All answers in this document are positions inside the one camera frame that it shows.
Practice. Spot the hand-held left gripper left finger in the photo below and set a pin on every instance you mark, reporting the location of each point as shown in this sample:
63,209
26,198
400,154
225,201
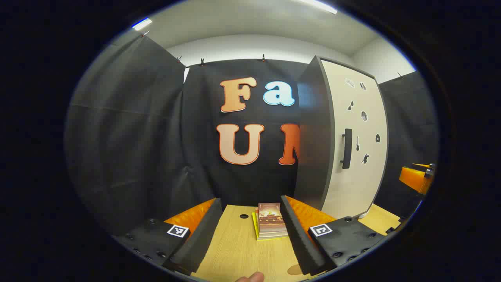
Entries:
199,243

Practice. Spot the ceiling light strip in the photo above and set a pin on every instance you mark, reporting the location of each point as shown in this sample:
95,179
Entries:
141,24
319,6

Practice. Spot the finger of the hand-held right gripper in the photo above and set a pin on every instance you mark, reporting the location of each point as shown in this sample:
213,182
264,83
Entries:
415,180
420,165

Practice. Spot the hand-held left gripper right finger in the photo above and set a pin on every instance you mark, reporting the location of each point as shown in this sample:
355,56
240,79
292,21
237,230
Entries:
301,243

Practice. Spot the brown patterned cover book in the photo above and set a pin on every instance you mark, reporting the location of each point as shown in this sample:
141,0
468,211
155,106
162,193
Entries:
270,215

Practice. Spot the round brown coaster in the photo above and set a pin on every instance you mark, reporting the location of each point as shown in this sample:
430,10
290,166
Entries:
294,270

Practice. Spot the black backdrop cloth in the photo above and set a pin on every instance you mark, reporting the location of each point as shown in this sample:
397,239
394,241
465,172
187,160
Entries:
137,137

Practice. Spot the grey cabinet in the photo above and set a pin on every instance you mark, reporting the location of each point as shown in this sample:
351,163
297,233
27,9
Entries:
313,156

